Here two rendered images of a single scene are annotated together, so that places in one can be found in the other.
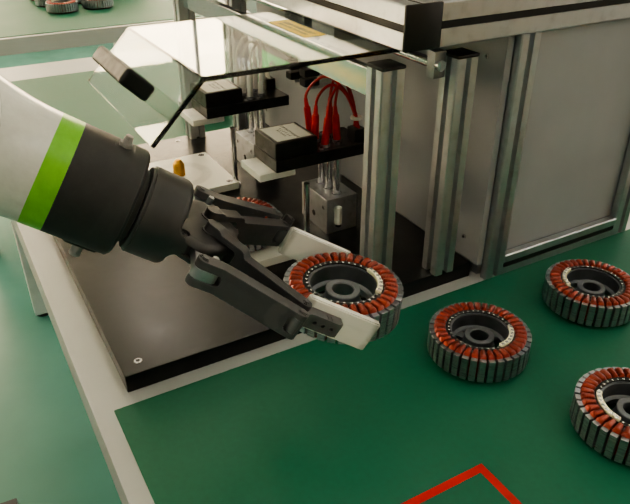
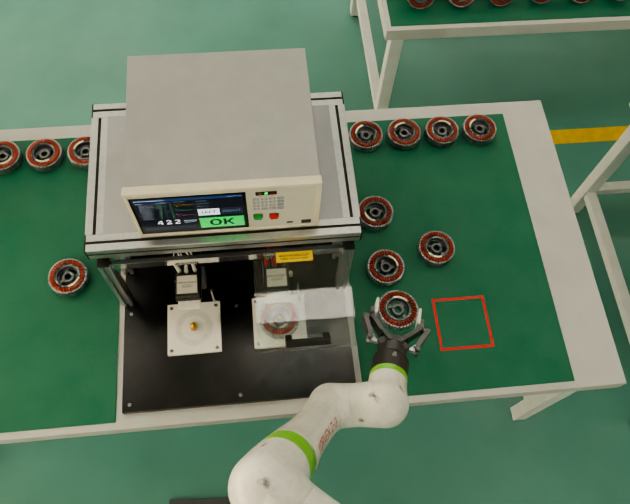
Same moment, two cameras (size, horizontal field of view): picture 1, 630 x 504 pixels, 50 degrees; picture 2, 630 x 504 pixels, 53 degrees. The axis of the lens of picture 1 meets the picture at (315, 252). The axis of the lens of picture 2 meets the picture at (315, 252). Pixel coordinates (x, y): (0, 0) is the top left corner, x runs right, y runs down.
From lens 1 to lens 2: 1.54 m
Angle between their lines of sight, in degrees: 55
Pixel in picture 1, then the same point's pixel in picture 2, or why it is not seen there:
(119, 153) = (399, 357)
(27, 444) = (123, 490)
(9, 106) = (399, 381)
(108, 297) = (299, 388)
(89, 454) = (153, 453)
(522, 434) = (425, 281)
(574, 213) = not seen: hidden behind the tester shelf
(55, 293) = (273, 411)
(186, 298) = (314, 357)
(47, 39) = not seen: outside the picture
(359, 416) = not seen: hidden behind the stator
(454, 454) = (425, 304)
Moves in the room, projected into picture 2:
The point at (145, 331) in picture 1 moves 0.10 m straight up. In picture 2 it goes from (331, 378) to (333, 369)
